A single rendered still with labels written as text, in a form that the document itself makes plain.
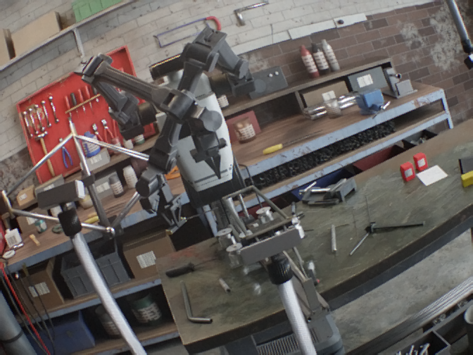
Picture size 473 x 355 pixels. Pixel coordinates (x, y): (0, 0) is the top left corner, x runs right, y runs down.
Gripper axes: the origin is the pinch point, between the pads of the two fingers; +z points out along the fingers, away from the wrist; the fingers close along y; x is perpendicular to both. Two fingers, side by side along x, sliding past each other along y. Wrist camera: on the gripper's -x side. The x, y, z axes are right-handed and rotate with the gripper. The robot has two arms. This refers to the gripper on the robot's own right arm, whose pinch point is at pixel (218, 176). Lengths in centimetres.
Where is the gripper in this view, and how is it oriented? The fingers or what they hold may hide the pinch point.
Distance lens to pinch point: 199.2
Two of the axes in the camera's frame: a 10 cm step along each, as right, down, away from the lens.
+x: -1.8, -2.3, 9.6
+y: 9.3, -3.7, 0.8
